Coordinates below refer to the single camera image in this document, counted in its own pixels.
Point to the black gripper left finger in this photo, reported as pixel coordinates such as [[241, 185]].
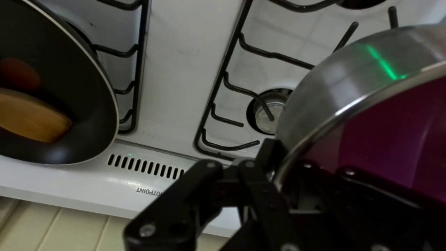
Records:
[[195, 209]]

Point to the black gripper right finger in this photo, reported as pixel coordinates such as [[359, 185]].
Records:
[[371, 223]]

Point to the silver bowl magenta inside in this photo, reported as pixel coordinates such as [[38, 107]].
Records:
[[353, 74]]

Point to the wooden spoon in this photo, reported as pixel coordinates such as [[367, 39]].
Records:
[[32, 118]]

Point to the black frying pan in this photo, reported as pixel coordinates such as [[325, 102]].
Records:
[[70, 92]]

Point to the round gas burner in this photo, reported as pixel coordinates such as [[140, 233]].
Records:
[[363, 3], [267, 115]]

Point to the white gas stove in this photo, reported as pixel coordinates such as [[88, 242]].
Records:
[[186, 69]]

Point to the black stove grate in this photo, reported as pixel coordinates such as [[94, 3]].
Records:
[[279, 54], [140, 69]]

